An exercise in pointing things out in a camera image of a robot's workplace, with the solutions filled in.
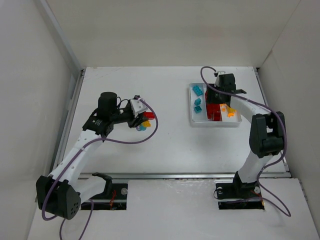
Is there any red stepped lego block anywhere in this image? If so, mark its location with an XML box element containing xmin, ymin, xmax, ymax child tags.
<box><xmin>206</xmin><ymin>103</ymin><xmax>222</xmax><ymax>122</ymax></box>

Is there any teal long lego brick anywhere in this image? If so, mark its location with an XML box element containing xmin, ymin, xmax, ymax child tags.
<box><xmin>192</xmin><ymin>85</ymin><xmax>204</xmax><ymax>97</ymax></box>

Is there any small teal lego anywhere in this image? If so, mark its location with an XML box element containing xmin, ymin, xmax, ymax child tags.
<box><xmin>193</xmin><ymin>105</ymin><xmax>202</xmax><ymax>114</ymax></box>

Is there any teal yellow lego stack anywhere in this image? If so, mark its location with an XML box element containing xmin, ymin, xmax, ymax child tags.
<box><xmin>136</xmin><ymin>112</ymin><xmax>155</xmax><ymax>132</ymax></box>

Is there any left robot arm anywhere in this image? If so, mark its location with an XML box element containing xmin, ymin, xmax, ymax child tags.
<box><xmin>36</xmin><ymin>92</ymin><xmax>148</xmax><ymax>221</ymax></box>

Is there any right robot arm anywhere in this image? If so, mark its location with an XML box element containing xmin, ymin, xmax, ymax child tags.
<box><xmin>206</xmin><ymin>73</ymin><xmax>285</xmax><ymax>200</ymax></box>

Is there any white divided tray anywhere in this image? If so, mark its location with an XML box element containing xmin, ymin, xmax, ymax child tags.
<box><xmin>189</xmin><ymin>83</ymin><xmax>242</xmax><ymax>128</ymax></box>

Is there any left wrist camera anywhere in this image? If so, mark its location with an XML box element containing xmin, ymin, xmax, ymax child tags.
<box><xmin>129</xmin><ymin>95</ymin><xmax>148</xmax><ymax>118</ymax></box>

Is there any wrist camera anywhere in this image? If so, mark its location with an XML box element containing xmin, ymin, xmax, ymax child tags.
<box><xmin>129</xmin><ymin>95</ymin><xmax>148</xmax><ymax>118</ymax></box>
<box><xmin>214</xmin><ymin>71</ymin><xmax>226</xmax><ymax>78</ymax></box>

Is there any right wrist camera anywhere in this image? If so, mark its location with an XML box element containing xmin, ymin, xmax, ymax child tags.
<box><xmin>214</xmin><ymin>71</ymin><xmax>226</xmax><ymax>78</ymax></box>

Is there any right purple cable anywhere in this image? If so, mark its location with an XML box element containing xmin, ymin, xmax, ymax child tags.
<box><xmin>200</xmin><ymin>66</ymin><xmax>292</xmax><ymax>218</ymax></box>

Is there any purple cable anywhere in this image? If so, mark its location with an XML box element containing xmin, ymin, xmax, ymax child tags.
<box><xmin>200</xmin><ymin>66</ymin><xmax>292</xmax><ymax>218</ymax></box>
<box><xmin>41</xmin><ymin>97</ymin><xmax>159</xmax><ymax>240</ymax></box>

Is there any aluminium rail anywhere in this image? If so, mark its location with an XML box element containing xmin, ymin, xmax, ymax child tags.
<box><xmin>79</xmin><ymin>172</ymin><xmax>292</xmax><ymax>180</ymax></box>

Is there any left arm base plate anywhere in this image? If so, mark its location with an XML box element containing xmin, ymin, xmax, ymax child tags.
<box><xmin>91</xmin><ymin>182</ymin><xmax>128</xmax><ymax>211</ymax></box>

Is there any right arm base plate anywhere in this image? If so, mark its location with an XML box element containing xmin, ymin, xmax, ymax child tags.
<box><xmin>214</xmin><ymin>182</ymin><xmax>265</xmax><ymax>210</ymax></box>

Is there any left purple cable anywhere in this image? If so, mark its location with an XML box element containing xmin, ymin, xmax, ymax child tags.
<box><xmin>41</xmin><ymin>97</ymin><xmax>159</xmax><ymax>240</ymax></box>

